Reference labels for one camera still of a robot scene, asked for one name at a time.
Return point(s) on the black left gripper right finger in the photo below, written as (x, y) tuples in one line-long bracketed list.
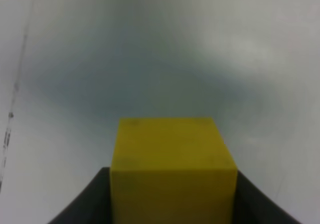
[(251, 206)]

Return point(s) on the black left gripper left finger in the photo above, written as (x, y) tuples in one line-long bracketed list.
[(92, 205)]

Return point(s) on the yellow cube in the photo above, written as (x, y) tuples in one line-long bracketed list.
[(174, 170)]

